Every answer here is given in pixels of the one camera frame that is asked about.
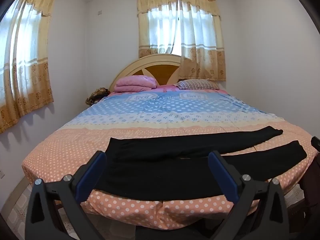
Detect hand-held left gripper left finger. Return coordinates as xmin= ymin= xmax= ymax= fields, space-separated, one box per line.
xmin=25 ymin=151 xmax=107 ymax=240

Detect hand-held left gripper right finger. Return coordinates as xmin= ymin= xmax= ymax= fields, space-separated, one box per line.
xmin=208 ymin=151 xmax=290 ymax=240

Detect black pants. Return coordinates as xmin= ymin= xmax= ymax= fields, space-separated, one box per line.
xmin=94 ymin=126 xmax=307 ymax=202

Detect dark cloth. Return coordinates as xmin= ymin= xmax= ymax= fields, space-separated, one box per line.
xmin=299 ymin=159 xmax=320 ymax=220

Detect brown patterned bundle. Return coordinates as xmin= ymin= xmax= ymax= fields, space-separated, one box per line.
xmin=85 ymin=87 xmax=110 ymax=105

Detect bed with polka-dot sheet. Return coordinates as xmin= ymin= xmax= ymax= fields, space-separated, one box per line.
xmin=22 ymin=85 xmax=320 ymax=230

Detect striped pillow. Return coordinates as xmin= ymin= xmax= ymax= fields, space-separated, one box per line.
xmin=175 ymin=79 xmax=220 ymax=90

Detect pink folded blanket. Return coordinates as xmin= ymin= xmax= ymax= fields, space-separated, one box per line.
xmin=114 ymin=75 xmax=157 ymax=93

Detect beige and white floral curtain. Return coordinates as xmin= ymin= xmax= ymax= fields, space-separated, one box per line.
xmin=136 ymin=0 xmax=227 ymax=82
xmin=0 ymin=0 xmax=58 ymax=134

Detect cream and wooden arched headboard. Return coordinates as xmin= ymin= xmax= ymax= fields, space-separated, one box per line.
xmin=109 ymin=54 xmax=185 ymax=92

